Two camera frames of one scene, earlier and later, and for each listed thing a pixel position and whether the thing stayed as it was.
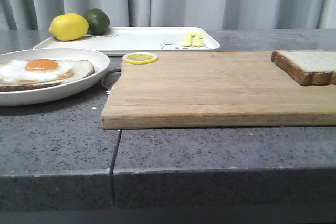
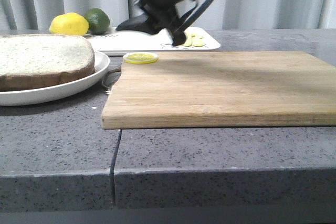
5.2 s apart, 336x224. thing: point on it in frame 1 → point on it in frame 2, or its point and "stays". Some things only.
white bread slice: x=307 y=67 → x=29 y=61
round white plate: x=46 y=93 stays
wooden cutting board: x=190 y=89 stays
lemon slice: x=139 y=57 stays
